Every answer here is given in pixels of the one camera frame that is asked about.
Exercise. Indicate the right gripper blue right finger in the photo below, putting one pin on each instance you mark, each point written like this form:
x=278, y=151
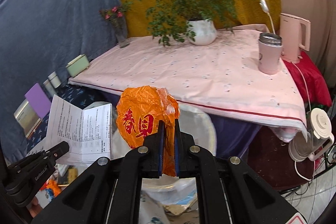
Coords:
x=184, y=166

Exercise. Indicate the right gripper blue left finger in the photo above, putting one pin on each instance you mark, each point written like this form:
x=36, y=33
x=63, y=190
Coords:
x=153, y=162

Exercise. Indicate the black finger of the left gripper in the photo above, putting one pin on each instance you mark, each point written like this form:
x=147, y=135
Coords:
x=35, y=166

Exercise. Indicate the orange plastic bag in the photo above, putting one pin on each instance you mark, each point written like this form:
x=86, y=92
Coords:
x=139, y=111

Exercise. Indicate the white printed paper sheet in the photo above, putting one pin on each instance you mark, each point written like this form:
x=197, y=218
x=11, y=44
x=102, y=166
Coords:
x=87, y=132

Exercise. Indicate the white lined trash bin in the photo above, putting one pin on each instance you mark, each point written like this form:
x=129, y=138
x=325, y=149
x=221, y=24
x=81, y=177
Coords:
x=173, y=193

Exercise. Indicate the beige book box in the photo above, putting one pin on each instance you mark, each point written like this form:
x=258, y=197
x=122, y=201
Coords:
x=27, y=118

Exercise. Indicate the purple card box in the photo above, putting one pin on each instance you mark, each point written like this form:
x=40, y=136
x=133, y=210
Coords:
x=38, y=100

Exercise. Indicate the white slim bottle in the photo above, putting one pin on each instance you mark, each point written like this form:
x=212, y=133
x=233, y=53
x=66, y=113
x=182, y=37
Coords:
x=49, y=88

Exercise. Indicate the pink tablecloth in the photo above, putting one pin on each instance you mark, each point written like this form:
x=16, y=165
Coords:
x=222, y=78

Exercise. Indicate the white jar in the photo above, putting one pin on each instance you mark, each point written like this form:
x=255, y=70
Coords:
x=54, y=80

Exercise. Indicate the mint green box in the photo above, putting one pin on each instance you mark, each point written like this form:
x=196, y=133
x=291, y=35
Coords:
x=77, y=65

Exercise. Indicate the white ceramic plant pot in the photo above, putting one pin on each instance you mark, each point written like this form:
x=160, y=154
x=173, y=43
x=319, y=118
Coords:
x=202, y=32

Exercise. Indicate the pink thermos cup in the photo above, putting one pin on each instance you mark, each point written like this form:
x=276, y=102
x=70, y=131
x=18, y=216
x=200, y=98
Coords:
x=270, y=49

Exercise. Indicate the glass vase with pink flowers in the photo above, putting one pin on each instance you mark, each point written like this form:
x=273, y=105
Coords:
x=116, y=17

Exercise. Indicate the red cloth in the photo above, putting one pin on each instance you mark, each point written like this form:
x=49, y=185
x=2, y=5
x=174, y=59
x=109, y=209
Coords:
x=309, y=81

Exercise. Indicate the blue hanging cloth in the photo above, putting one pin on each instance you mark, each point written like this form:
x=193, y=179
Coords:
x=40, y=37

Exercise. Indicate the pink electric kettle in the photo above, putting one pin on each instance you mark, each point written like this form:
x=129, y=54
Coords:
x=295, y=33

